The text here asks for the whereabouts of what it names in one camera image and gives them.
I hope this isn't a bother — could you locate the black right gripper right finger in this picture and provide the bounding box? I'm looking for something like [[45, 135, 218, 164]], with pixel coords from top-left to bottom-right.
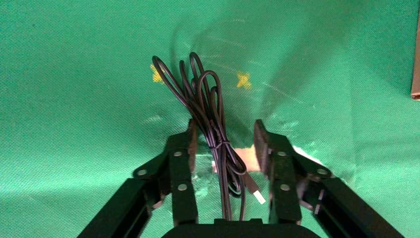
[[254, 119, 406, 238]]

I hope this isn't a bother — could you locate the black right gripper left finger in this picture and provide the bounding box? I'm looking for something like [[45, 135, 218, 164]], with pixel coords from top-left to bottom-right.
[[77, 119, 200, 238]]

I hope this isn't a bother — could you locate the thin black USB cable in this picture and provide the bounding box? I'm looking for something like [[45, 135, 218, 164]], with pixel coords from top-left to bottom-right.
[[151, 51, 267, 222]]

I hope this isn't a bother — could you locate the open brown cardboard box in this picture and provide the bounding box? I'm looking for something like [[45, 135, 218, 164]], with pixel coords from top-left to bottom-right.
[[410, 19, 420, 101]]

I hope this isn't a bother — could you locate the green table cloth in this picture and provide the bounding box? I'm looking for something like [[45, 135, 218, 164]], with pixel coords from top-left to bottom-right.
[[0, 0, 420, 238]]

